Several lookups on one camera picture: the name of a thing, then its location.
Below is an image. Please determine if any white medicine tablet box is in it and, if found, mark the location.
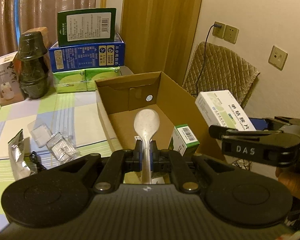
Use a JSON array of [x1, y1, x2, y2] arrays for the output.
[[195, 90, 256, 131]]

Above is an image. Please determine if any white plastic spoon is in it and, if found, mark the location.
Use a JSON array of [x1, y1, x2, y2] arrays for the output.
[[134, 109, 160, 184]]

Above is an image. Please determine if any black cable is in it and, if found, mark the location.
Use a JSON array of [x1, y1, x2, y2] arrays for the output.
[[29, 151, 47, 173]]

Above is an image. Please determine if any silver foil pouch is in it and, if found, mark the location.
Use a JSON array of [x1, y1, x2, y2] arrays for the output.
[[8, 129, 36, 181]]

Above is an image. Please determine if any person's hand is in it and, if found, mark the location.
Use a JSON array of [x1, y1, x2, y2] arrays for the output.
[[275, 167, 300, 199]]

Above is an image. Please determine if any small green white box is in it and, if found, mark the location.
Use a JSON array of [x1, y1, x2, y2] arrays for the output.
[[168, 124, 200, 158]]

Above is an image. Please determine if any clear plastic clamshell with clip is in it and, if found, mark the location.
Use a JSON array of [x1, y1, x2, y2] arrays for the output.
[[46, 132, 79, 164]]

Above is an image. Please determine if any brown cardboard box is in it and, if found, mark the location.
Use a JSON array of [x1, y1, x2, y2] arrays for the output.
[[95, 72, 225, 160]]

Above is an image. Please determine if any checked tablecloth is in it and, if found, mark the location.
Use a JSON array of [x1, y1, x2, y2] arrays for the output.
[[0, 90, 112, 230]]

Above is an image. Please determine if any quilted chair cushion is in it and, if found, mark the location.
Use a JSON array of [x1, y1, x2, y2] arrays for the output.
[[182, 42, 260, 107]]

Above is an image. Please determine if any clear flat plastic tray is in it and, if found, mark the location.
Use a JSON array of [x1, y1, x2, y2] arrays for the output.
[[27, 119, 52, 148]]

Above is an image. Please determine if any light green tissue pack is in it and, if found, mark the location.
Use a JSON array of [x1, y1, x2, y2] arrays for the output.
[[53, 67, 121, 93]]

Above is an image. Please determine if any blue product box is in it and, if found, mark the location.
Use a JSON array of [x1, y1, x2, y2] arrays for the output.
[[49, 34, 126, 73]]

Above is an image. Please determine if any white appliance product box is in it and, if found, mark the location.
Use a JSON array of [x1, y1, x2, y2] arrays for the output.
[[0, 51, 25, 106]]

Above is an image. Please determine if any dark green product box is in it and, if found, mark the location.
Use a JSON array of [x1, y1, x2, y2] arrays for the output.
[[57, 8, 116, 47]]

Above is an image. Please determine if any wall power socket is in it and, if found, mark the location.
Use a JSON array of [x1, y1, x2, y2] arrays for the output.
[[212, 22, 239, 44]]

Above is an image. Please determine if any black power cord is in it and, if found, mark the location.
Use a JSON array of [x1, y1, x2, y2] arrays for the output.
[[193, 23, 223, 98]]

